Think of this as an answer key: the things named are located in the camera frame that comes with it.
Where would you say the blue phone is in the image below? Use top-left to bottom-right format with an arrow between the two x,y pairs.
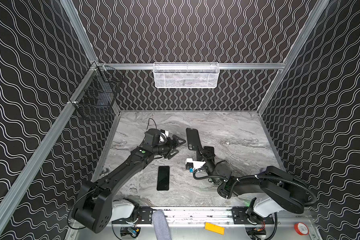
186,128 -> 202,151

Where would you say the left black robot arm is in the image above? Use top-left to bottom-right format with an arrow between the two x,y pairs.
71,135 -> 186,234

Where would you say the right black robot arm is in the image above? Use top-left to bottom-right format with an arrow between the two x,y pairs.
188,146 -> 310,219

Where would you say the black phone screen up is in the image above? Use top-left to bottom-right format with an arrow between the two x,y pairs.
157,166 -> 170,191

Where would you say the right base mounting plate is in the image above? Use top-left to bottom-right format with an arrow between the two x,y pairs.
232,207 -> 275,226

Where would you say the base mounting plate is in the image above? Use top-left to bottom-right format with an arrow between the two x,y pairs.
112,207 -> 154,225
232,207 -> 275,226

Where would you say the yellow card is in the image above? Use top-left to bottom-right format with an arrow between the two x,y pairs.
205,223 -> 225,235

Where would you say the white mesh basket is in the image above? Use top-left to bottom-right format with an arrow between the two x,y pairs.
153,62 -> 220,89

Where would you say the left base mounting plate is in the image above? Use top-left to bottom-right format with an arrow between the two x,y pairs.
112,207 -> 154,225

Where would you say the grey cloth roll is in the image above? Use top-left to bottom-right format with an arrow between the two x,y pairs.
152,210 -> 172,240

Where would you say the red tape roll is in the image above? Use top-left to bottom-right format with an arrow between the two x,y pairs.
294,223 -> 310,236

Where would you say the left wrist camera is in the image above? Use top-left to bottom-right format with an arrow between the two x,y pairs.
143,129 -> 169,148

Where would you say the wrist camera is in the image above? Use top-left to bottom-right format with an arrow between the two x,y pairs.
143,129 -> 169,148
186,158 -> 206,173

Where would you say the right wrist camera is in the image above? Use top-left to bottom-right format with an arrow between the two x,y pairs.
186,158 -> 206,173

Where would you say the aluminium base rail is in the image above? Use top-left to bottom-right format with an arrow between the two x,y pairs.
74,206 -> 313,226

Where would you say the black wire basket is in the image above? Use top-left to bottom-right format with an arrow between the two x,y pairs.
73,65 -> 125,122

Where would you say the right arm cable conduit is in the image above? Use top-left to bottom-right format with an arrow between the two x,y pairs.
193,167 -> 318,240

